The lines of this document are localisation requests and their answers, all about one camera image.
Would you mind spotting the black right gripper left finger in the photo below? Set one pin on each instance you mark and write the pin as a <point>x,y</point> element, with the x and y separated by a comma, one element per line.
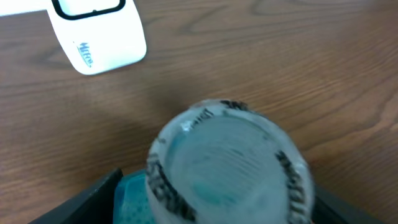
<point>93,205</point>

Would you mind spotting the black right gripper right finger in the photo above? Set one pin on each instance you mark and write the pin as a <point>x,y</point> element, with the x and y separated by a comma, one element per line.
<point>329,209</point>

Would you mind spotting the blue mouthwash bottle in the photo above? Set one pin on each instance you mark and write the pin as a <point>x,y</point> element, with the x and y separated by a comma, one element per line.
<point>218,162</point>

